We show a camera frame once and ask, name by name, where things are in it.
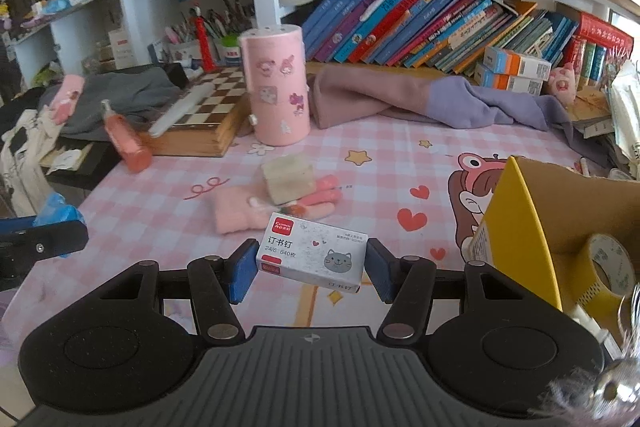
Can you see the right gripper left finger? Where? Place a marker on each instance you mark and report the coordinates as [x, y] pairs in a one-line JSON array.
[[217, 284]]

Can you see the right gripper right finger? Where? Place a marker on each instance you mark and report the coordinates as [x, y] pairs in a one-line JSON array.
[[407, 285]]

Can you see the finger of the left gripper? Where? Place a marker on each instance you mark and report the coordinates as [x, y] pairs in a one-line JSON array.
[[23, 244]]

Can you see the small blue object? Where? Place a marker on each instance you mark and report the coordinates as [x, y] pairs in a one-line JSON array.
[[57, 210]]

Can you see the white staples box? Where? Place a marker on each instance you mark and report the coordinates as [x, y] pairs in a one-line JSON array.
[[313, 253]]

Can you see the white charger plug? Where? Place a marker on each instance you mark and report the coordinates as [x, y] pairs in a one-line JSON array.
[[603, 336]]

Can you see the beige eraser block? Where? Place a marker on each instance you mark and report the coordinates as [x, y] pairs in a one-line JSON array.
[[288, 178]]

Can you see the orange pink bottle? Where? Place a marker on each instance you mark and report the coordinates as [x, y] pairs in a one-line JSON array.
[[136, 155]]

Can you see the yellow cardboard box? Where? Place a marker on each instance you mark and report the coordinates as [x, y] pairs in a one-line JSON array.
[[539, 217]]

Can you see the wooden chess board box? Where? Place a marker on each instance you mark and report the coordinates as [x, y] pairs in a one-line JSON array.
[[204, 119]]

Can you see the grey cloth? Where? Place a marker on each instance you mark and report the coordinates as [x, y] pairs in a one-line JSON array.
[[137, 96]]

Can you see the yellow tape roll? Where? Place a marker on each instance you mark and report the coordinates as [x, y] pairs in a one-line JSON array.
[[599, 277]]

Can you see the pink purple cloth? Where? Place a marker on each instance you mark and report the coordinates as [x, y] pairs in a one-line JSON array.
[[339, 94]]

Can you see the lower orange blue box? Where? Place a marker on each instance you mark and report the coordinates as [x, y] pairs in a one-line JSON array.
[[485, 78]]

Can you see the orange blue box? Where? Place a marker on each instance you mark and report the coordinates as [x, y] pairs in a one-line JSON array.
[[485, 78], [507, 62]]

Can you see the pink cylindrical container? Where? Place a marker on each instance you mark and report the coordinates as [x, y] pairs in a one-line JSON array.
[[274, 66]]

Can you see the upper orange blue box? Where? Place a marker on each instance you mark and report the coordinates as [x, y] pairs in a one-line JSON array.
[[507, 62]]

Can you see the pink pig plush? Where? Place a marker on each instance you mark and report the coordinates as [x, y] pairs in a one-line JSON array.
[[562, 85]]

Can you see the red thick dictionary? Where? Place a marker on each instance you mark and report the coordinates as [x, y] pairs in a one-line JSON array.
[[598, 31]]

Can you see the silver fluffy keychain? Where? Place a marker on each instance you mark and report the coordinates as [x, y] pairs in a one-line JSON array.
[[610, 398]]

